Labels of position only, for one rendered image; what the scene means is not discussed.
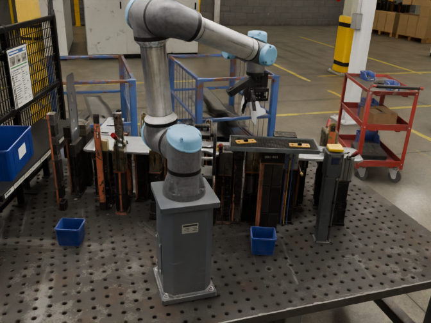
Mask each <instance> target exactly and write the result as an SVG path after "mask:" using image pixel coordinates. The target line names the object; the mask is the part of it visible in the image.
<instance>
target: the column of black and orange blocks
mask: <svg viewBox="0 0 431 323"><path fill-rule="evenodd" d="M46 117H47V127H48V133H49V143H50V148H51V158H52V164H53V174H54V179H55V189H56V199H57V205H58V210H60V211H65V210H66V209H67V207H68V202H67V199H63V198H64V197H65V185H64V184H65V180H64V179H63V178H64V176H63V165H62V159H61V157H62V155H61V152H60V142H59V141H60V137H59V136H57V135H59V132H58V117H57V112H48V113H47V114H46Z"/></svg>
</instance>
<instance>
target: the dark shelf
mask: <svg viewBox="0 0 431 323"><path fill-rule="evenodd" d="M66 124H70V122H69V120H59V119H58V132H59V135H57V136H59V137H60V141H59V142H60V144H61V143H62V142H63V141H64V140H65V139H64V137H63V127H64V126H65V125H66ZM31 137H32V142H33V150H34V154H33V155H32V157H31V158H30V159H29V160H28V162H27V163H26V164H25V166H24V167H23V168H22V170H21V171H20V172H19V173H18V175H17V176H16V178H15V179H14V180H13V181H0V202H3V201H4V200H5V199H6V198H7V197H8V196H9V195H10V194H11V193H12V192H13V191H14V190H15V189H16V188H17V187H18V186H19V185H20V184H21V183H22V182H23V181H24V180H25V179H26V178H27V177H28V176H29V175H30V174H31V173H32V172H33V171H34V170H35V169H36V168H37V167H38V166H39V165H40V164H41V163H42V162H43V161H44V160H45V159H46V158H47V157H48V156H49V155H50V154H51V148H50V143H49V133H48V127H47V119H39V120H38V121H36V122H35V123H34V124H32V125H31Z"/></svg>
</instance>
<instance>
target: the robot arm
mask: <svg viewBox="0 0 431 323"><path fill-rule="evenodd" d="M125 18H126V22H127V24H128V25H129V27H130V28H131V29H132V30H133V37H134V41H135V42H136V43H138V45H139V46H140V55H141V60H142V70H143V76H144V86H145V91H146V101H147V107H148V114H147V115H146V117H145V118H144V121H145V123H144V125H143V126H142V129H141V137H142V140H143V142H144V143H145V144H146V145H147V146H148V147H149V148H150V149H151V150H153V151H155V152H157V153H159V154H161V155H162V156H163V157H165V158H167V175H166V177H165V181H164V184H163V187H162V188H163V195H164V196H165V197H166V198H167V199H169V200H172V201H176V202H183V203H185V202H192V201H197V200H199V199H201V198H202V197H204V195H205V193H206V186H205V182H204V180H203V176H202V174H201V148H202V139H201V133H200V131H199V130H198V129H197V128H195V127H193V126H187V125H186V124H178V118H177V114H175V113H174V112H173V109H172V102H171V89H170V82H169V69H168V62H167V50H166V42H167V41H168V40H169V39H170V38H175V39H179V40H184V41H186V42H193V41H196V42H199V43H201V44H204V45H206V46H210V47H213V48H215V49H218V50H220V51H221V52H222V55H223V56H224V58H226V59H227V60H234V59H239V60H244V61H246V75H248V76H247V77H245V78H244V79H242V80H240V81H239V82H237V83H236V84H234V85H232V86H230V87H229V88H227V89H226V93H227V94H228V95H229V96H230V97H232V96H234V95H236V94H237V93H239V92H240V91H242V90H244V91H243V93H242V99H241V101H242V102H241V112H242V114H244V111H245V107H248V106H249V107H250V110H251V120H252V122H253V123H254V125H256V124H257V117H258V116H261V115H264V114H265V113H266V110H265V109H263V108H261V107H260V105H259V102H258V101H268V96H269V88H268V87H267V84H268V75H269V73H268V72H266V71H265V66H270V65H272V64H274V62H275V61H276V57H277V50H276V48H275V46H272V45H270V44H268V43H267V33H266V32H265V31H249V32H248V36H246V35H243V34H241V33H238V32H236V31H234V30H232V29H229V28H227V27H224V26H222V25H220V24H217V23H215V22H212V21H210V20H208V19H206V18H203V17H202V15H201V14H200V13H199V12H198V11H196V10H193V9H192V8H189V7H188V6H185V5H184V4H181V3H179V2H177V1H175V0H130V2H129V3H128V5H127V7H126V11H125ZM266 92H267V98H266V95H264V94H265V93H266Z"/></svg>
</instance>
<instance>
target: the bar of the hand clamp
mask: <svg viewBox="0 0 431 323"><path fill-rule="evenodd" d="M122 113H123V112H122V110H120V109H118V110H117V111H116V112H113V117H114V129H115V134H116V135H117V136H118V138H121V140H122V146H124V131H123V118H122Z"/></svg>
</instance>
